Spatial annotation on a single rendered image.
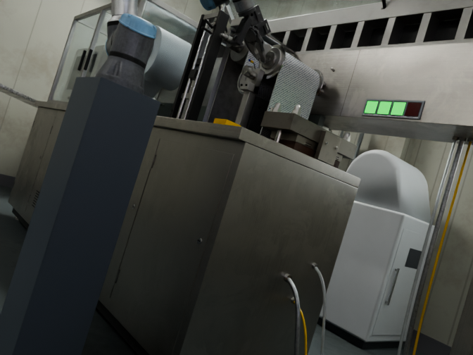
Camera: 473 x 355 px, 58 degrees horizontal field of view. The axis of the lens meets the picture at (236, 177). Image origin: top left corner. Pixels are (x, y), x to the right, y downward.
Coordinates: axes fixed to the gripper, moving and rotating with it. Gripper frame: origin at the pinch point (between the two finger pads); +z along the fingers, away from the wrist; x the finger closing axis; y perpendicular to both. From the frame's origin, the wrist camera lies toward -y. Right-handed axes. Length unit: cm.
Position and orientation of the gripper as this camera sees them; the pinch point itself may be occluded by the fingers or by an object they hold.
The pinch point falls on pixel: (260, 60)
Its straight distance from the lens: 179.9
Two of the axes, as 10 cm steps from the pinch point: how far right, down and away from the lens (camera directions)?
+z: 3.7, 8.0, 4.7
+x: -6.1, -1.7, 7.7
